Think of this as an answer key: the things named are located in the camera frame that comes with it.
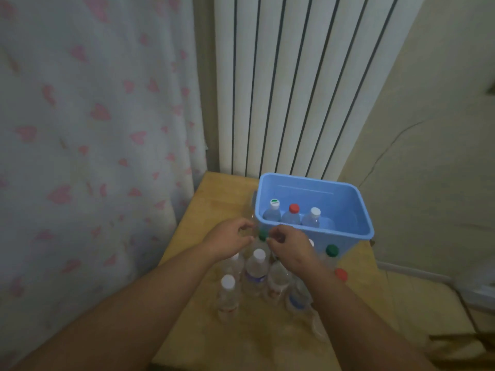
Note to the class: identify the blue plastic bin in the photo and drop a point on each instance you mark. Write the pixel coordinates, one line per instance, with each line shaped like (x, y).
(328, 193)

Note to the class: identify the group of plastic water bottles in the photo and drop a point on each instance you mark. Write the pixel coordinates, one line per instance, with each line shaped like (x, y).
(255, 270)

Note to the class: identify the person's right forearm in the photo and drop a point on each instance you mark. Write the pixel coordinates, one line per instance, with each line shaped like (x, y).
(359, 324)

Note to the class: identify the wooden chair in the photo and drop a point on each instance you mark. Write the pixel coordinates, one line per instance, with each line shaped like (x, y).
(456, 339)

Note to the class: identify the bottle with red cap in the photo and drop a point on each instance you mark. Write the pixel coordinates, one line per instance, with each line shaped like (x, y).
(291, 218)

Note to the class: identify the wooden table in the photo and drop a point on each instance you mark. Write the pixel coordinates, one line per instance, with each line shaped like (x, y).
(216, 197)

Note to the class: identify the person's right hand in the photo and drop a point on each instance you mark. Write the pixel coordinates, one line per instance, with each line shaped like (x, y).
(296, 251)

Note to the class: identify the tall bottle with white cap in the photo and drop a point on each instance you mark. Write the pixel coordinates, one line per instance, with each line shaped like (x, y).
(311, 220)

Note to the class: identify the grey wall plate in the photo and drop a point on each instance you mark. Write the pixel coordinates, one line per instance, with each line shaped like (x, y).
(492, 88)

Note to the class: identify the white ribbed radiator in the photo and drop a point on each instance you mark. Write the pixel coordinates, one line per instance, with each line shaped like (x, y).
(290, 92)

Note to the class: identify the bottle with green-white cap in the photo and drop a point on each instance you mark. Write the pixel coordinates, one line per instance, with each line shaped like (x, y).
(272, 214)

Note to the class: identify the person's left hand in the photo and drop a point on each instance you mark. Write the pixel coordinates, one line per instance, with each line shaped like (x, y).
(228, 239)

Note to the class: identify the pink heart print curtain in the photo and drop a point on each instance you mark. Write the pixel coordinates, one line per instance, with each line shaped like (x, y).
(77, 150)

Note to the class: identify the white door frame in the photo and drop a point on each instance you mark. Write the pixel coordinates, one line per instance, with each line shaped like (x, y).
(479, 297)

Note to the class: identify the white baseboard strip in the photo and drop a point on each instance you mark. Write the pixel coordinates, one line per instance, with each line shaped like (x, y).
(413, 271)

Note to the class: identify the person's left forearm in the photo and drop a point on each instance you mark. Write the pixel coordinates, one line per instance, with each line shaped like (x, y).
(123, 324)

